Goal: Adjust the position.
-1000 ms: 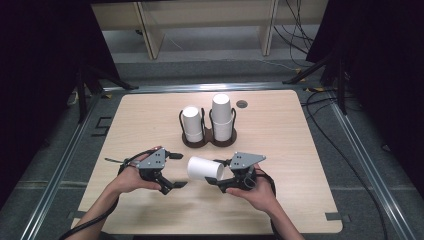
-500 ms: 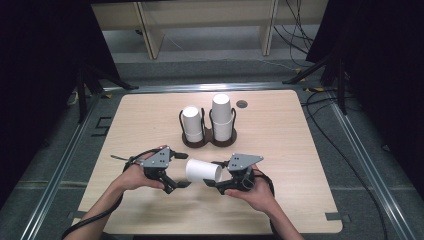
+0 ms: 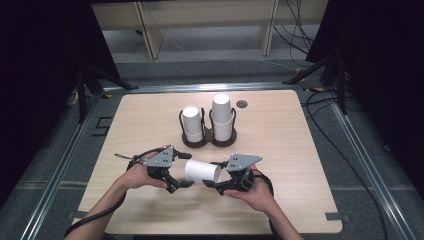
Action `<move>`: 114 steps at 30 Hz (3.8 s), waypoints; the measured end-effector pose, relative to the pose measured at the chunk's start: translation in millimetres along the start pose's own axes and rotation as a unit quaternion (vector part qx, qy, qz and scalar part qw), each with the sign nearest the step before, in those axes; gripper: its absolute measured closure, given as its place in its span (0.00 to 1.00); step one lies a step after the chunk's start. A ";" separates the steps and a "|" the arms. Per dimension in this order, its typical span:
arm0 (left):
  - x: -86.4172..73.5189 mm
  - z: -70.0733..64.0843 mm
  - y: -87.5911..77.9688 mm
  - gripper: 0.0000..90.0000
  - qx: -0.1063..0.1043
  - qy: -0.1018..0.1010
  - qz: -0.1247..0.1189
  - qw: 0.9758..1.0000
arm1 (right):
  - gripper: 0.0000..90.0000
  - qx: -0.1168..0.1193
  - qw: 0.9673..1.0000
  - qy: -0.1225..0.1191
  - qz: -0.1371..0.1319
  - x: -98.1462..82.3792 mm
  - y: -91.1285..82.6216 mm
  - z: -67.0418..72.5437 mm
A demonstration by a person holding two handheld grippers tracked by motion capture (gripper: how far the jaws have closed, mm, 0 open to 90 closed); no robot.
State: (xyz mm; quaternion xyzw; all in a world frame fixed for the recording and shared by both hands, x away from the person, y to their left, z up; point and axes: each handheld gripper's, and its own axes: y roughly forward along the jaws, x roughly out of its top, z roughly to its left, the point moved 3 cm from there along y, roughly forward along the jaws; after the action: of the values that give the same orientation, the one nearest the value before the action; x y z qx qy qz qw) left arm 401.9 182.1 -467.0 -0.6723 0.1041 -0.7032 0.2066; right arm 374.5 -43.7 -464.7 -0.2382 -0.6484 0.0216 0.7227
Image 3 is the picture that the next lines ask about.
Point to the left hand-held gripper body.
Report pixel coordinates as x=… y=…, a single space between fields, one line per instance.
x=160 y=160

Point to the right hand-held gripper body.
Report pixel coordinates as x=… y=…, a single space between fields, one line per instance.
x=241 y=162

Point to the white paper cup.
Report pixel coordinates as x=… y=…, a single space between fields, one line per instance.
x=192 y=119
x=200 y=170
x=194 y=137
x=222 y=131
x=221 y=107

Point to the black double cup holder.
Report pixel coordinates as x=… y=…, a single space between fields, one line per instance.
x=208 y=136

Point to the person's left hand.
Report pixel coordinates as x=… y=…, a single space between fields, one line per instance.
x=138 y=176

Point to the person's right hand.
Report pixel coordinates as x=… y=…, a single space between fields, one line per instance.
x=258 y=196

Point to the dark round table grommet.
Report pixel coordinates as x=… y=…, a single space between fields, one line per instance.
x=241 y=104

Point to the black metal stand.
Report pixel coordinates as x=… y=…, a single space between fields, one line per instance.
x=341 y=93
x=81 y=96

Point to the black curtain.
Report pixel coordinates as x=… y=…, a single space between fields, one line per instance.
x=390 y=66
x=36 y=73

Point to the aluminium floor rail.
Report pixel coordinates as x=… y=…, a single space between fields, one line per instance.
x=57 y=180
x=376 y=180
x=200 y=87

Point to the light wooden furniture frame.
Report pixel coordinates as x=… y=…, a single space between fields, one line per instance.
x=150 y=36

